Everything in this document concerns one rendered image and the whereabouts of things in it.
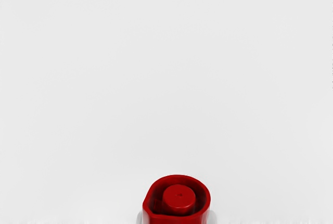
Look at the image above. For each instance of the red spouted cup with core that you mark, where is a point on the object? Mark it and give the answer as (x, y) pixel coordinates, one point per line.
(156, 216)

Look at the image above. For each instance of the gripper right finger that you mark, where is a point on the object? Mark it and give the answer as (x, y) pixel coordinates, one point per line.
(212, 218)

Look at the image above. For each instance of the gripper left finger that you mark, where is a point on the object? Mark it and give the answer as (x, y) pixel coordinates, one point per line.
(140, 218)

